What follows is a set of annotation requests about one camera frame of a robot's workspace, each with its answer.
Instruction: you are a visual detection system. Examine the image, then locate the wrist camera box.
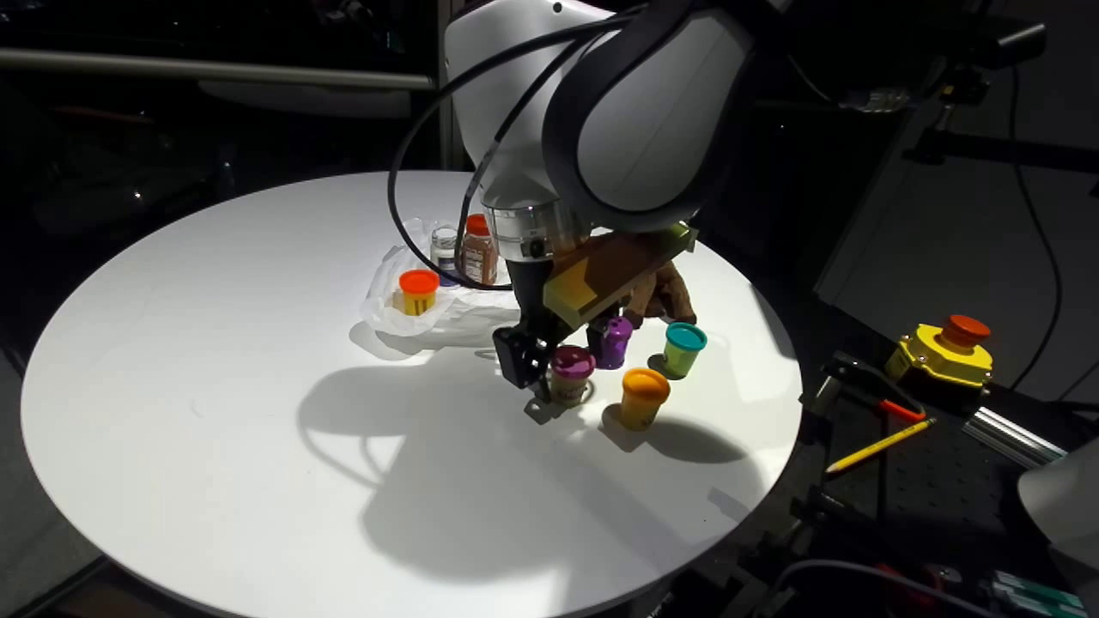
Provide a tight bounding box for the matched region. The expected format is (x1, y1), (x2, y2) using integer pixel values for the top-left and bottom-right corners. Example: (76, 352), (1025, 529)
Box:
(541, 230), (669, 333)

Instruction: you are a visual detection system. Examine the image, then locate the horizontal metal railing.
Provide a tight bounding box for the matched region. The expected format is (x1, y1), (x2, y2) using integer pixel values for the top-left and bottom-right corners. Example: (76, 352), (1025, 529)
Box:
(0, 46), (444, 96)

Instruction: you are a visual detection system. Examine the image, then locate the yellow emergency stop red button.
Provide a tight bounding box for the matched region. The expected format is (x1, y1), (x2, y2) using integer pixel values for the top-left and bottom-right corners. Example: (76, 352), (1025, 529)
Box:
(883, 313), (999, 394)

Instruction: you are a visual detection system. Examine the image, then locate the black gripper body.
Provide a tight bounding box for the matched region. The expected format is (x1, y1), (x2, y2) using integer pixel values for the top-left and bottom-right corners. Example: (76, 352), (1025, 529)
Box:
(499, 251), (576, 352)

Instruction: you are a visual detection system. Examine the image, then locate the purple dough tub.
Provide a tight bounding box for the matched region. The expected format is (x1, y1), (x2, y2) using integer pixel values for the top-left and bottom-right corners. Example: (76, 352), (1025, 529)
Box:
(587, 313), (640, 376)

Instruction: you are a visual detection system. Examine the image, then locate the dough tub teal lid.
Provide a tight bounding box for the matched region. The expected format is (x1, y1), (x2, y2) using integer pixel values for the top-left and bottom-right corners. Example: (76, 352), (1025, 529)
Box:
(660, 320), (710, 386)

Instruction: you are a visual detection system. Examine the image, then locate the yellow pencil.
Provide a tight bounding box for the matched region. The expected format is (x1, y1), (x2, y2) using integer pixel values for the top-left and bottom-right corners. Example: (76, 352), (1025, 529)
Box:
(821, 417), (939, 482)

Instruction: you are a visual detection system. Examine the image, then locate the dough tub red-orange lid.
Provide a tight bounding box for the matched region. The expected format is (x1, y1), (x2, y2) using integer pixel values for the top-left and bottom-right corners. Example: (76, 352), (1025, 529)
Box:
(395, 269), (447, 324)

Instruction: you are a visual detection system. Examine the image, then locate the dough tub yellow lid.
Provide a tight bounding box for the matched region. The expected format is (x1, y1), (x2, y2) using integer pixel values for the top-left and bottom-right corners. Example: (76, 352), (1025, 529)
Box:
(620, 365), (675, 435)

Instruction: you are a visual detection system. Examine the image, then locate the silver metal cylinder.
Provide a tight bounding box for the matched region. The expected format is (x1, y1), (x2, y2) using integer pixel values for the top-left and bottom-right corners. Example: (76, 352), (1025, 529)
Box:
(962, 401), (1073, 471)

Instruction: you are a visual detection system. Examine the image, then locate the grey metal post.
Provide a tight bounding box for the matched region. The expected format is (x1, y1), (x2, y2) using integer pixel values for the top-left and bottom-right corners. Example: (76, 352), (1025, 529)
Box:
(432, 0), (473, 174)

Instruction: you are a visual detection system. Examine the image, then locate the black clamp orange handle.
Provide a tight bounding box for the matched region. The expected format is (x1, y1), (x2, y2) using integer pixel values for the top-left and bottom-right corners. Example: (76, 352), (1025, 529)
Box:
(814, 355), (935, 431)

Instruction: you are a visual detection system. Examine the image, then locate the brown plush moose toy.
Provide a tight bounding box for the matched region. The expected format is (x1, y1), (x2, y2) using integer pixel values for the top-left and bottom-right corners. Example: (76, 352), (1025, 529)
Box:
(616, 220), (703, 333)

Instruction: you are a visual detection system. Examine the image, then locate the silver cap jar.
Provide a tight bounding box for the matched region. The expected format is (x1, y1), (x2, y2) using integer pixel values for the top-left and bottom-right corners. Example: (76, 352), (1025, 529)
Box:
(431, 220), (469, 283)

